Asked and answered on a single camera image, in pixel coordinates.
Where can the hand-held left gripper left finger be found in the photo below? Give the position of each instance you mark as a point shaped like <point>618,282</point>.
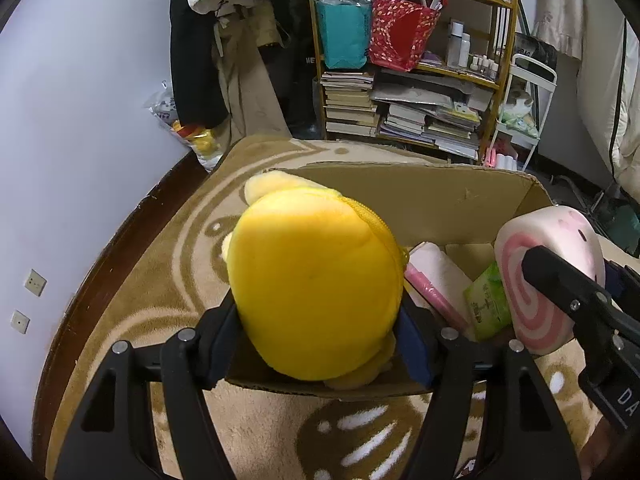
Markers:
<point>220,360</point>

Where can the green packet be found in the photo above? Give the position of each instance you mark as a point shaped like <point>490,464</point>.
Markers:
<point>520,122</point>

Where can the pink white small bottles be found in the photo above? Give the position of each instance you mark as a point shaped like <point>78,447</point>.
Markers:
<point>500,160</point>

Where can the yellow frame shelf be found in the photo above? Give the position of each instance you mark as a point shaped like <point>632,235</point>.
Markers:
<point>511,25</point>

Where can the row of small bottles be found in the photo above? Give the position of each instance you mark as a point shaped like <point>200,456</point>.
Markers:
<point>485,66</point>

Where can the clear bag of yellow toys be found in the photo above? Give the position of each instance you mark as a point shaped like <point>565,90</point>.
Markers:
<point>205,145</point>

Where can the white trolley cart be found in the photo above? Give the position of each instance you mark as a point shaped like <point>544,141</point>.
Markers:
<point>552,85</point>

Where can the short white bottle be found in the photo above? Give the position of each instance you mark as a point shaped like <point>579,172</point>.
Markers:
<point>466,52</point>

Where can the green tissue pack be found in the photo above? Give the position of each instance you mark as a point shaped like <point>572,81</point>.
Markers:
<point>487,300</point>

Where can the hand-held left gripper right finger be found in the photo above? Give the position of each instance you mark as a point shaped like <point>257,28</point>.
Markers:
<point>417,360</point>

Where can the pink soft packet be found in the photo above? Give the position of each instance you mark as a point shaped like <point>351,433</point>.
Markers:
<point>440,270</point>

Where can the printed cardboard box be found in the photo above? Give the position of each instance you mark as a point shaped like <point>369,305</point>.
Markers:
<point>425,200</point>

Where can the pink swirl plush pillow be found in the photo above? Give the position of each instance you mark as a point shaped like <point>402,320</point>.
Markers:
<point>545,330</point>

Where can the beige hanging garment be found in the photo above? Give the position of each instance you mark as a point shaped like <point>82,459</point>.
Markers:
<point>245,95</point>

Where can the white brown plush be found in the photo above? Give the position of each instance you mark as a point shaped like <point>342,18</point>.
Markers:
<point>520,101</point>

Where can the dark hanging garment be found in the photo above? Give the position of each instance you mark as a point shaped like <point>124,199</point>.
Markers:
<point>295,85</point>

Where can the beige flower pattern rug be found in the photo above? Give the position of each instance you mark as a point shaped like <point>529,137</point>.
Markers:
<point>165,285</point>

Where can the beige patterned curtain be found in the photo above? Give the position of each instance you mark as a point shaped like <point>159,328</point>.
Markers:
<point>555,10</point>

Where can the black hanging coat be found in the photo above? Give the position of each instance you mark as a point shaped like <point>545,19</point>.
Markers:
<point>195,60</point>

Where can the tall white bottle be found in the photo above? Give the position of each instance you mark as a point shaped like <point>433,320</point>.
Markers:
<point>455,42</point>

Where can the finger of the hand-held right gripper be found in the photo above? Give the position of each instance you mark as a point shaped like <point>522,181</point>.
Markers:
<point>555,280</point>
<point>614,280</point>

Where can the pile of books and papers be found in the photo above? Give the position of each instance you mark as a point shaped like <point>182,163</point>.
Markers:
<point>430,125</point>

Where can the yellow plush toy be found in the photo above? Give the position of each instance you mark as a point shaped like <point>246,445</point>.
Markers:
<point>315,280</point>

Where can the black packet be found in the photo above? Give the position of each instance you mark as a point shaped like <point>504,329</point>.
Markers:
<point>537,50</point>

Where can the teal bag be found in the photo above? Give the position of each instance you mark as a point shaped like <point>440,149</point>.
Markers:
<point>342,35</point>

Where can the dark folding stand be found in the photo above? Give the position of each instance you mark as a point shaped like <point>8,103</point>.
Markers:
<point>620,220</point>

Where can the red patterned gift bag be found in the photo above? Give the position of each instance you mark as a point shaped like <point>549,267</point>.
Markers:
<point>400,35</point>

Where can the white wall socket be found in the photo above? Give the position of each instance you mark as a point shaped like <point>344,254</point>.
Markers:
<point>20,320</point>
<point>35,281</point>

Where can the stack of books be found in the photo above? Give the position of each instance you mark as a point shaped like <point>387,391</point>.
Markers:
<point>350,105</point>

